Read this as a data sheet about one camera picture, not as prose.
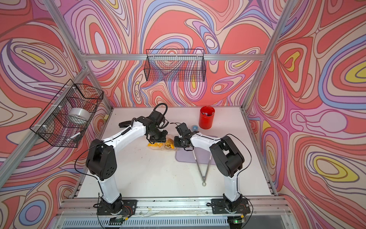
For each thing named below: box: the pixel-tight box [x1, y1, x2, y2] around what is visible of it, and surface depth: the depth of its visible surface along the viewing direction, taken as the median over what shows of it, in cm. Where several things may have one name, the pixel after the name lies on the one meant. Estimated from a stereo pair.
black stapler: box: [118, 120, 132, 128], surface depth 109 cm
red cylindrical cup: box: [198, 105, 215, 130], surface depth 105 cm
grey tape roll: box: [68, 107, 92, 121], surface depth 75 cm
